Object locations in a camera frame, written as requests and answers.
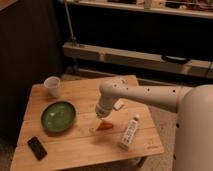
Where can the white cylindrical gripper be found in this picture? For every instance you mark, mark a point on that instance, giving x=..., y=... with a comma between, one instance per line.
x=103, y=108

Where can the red pepper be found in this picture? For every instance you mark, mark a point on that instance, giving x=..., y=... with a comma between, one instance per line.
x=105, y=126

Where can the yellow sponge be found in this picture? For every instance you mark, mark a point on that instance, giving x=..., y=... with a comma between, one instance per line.
x=95, y=124

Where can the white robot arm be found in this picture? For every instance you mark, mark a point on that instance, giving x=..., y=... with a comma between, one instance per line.
x=193, y=149

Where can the white sponge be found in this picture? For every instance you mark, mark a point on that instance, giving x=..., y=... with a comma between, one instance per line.
x=118, y=105

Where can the wooden table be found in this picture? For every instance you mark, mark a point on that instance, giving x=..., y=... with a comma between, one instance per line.
x=77, y=146

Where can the green bowl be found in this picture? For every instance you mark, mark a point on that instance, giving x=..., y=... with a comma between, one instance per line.
x=58, y=117

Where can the clear plastic cup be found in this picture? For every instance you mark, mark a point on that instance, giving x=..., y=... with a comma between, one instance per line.
x=52, y=84

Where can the white lower shelf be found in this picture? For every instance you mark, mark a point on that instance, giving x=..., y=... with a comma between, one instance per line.
x=137, y=59

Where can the white shelf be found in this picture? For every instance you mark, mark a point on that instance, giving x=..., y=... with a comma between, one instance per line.
x=137, y=59
x=167, y=11

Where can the metal pole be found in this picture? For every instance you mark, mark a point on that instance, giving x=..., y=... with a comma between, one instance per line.
x=72, y=37

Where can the black phone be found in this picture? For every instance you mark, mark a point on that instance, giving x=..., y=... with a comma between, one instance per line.
x=37, y=148

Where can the white upper shelf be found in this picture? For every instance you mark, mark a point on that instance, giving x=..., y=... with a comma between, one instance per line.
x=167, y=11

